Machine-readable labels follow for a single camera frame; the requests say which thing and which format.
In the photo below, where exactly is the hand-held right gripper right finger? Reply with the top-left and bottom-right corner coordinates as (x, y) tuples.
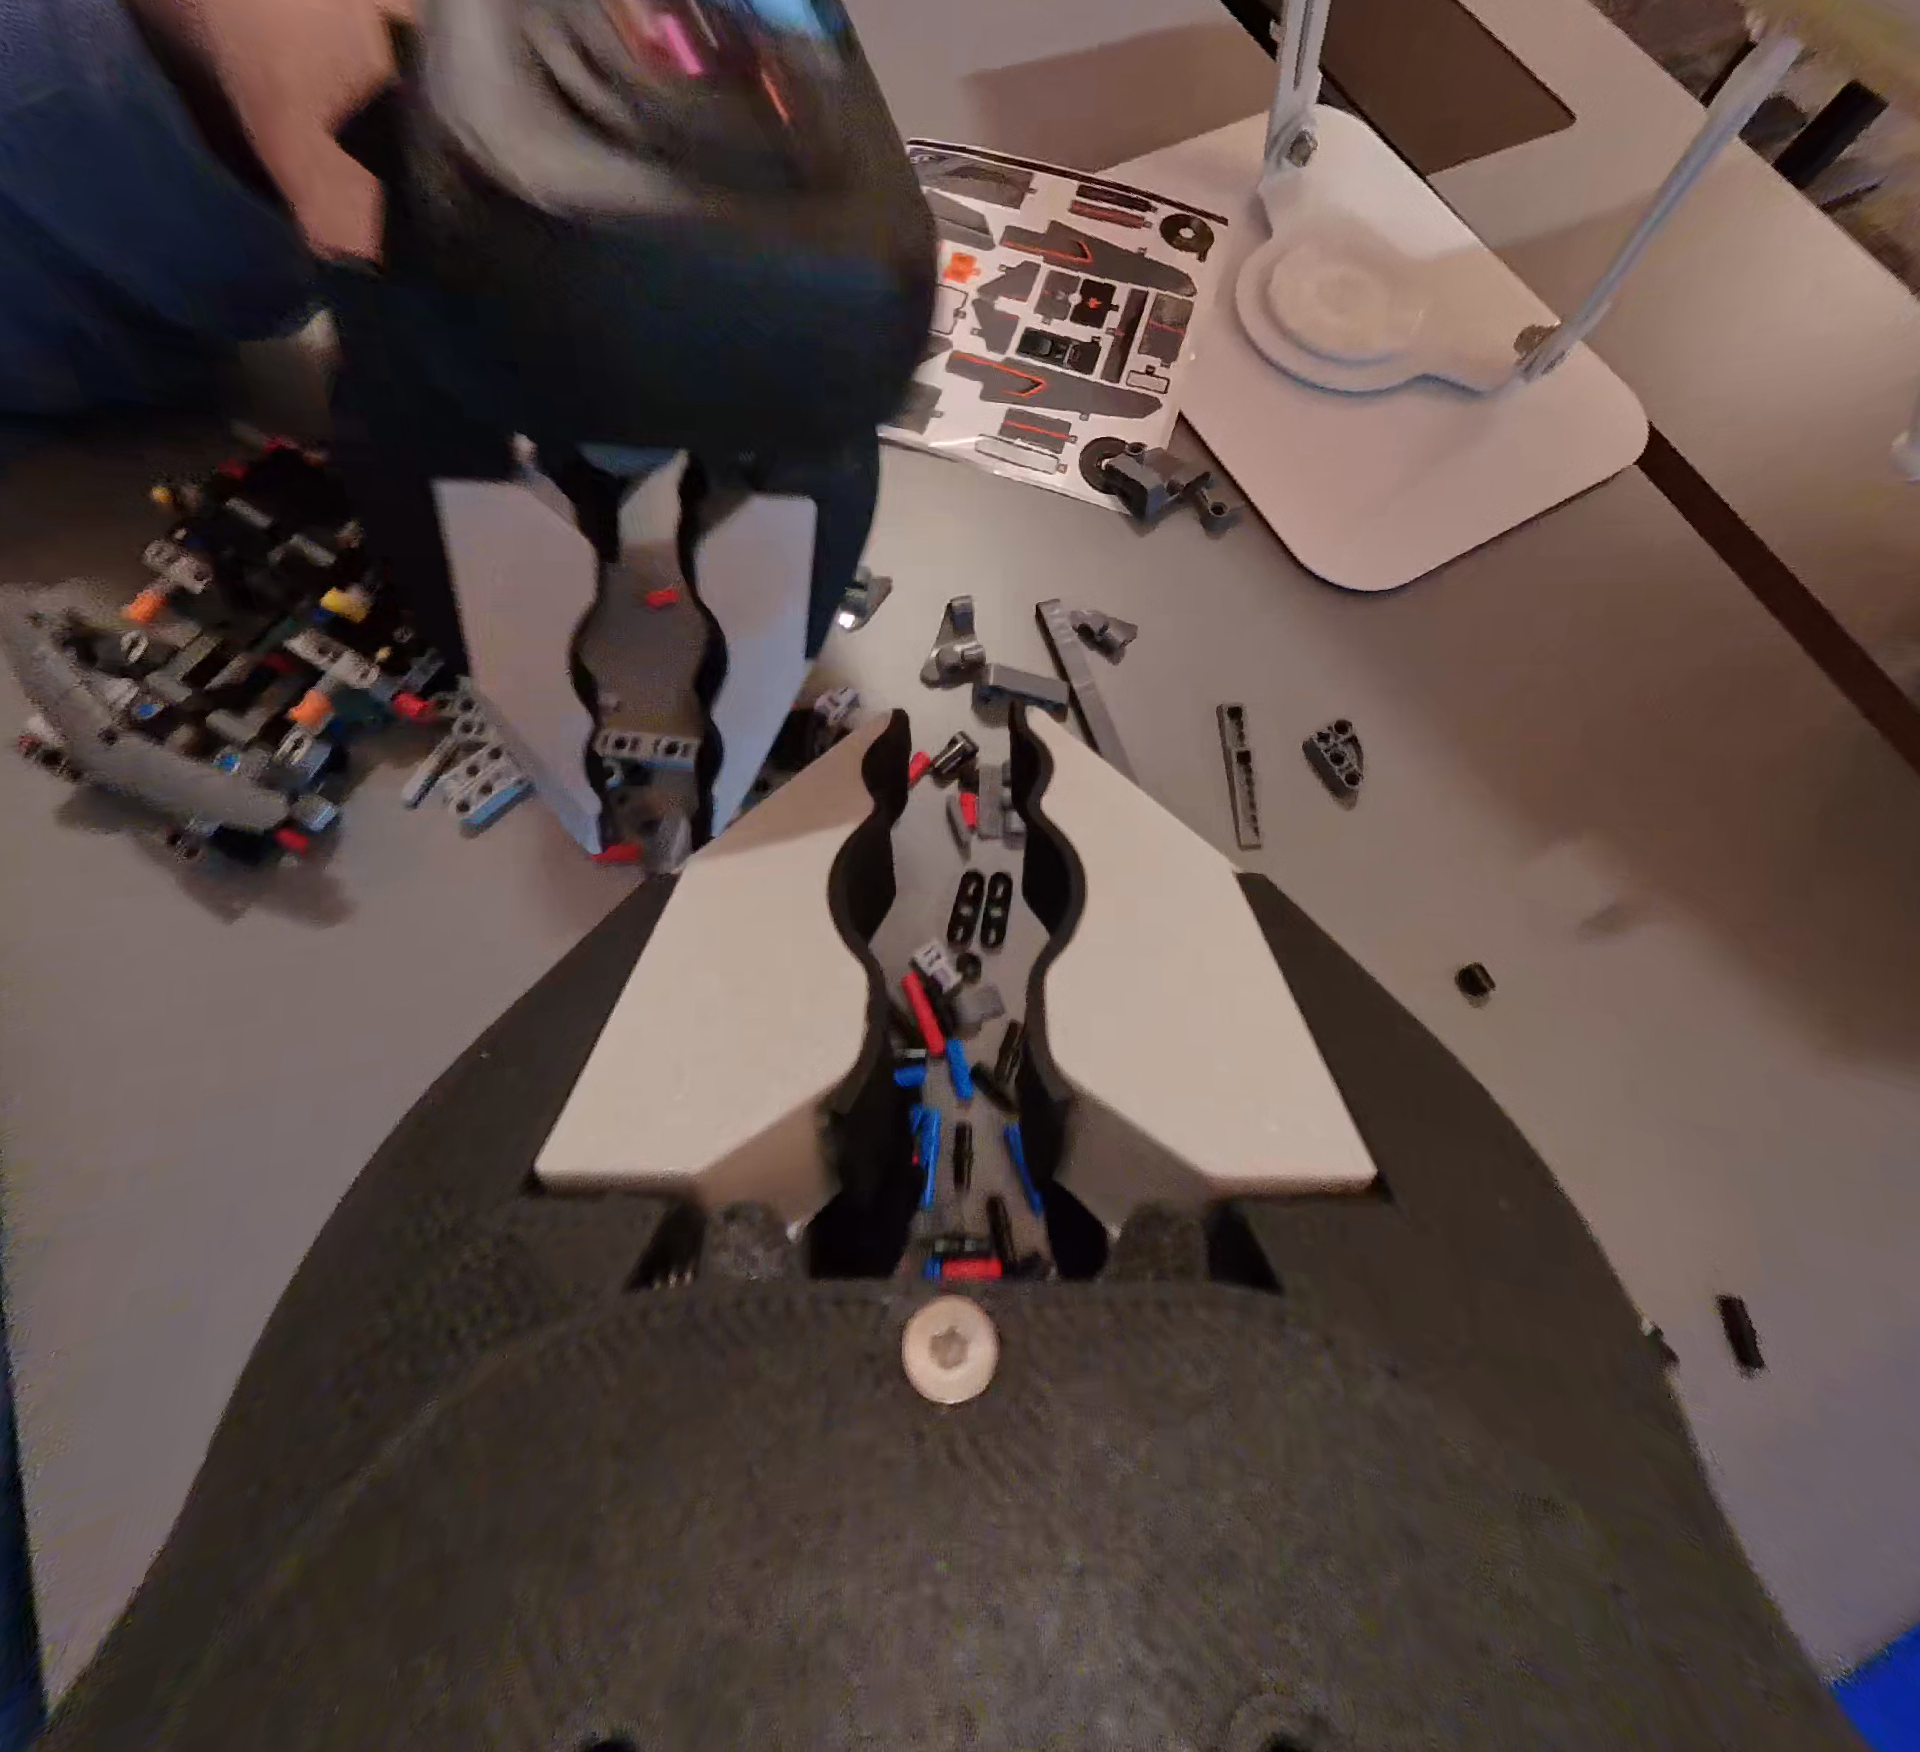
(1008, 705), (1382, 1281)

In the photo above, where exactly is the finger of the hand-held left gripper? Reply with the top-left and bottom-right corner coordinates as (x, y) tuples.
(678, 453), (822, 844)
(431, 436), (618, 858)

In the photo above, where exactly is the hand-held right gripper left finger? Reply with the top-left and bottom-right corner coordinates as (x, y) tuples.
(533, 709), (920, 1276)

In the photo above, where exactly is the pile of lego pieces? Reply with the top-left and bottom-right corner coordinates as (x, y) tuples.
(402, 564), (1773, 1379)

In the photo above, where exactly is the person's left forearm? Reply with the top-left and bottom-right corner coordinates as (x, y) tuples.
(0, 0), (346, 419)

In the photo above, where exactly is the partly built lego model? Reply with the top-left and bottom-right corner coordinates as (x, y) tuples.
(0, 432), (451, 870)

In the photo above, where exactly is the lego sticker sheet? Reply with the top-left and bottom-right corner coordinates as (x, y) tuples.
(878, 140), (1233, 517)

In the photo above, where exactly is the dark grey lego joint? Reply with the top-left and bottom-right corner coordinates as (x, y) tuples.
(1102, 444), (1244, 537)

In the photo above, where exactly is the white book stand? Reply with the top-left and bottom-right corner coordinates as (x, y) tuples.
(1102, 0), (1810, 595)

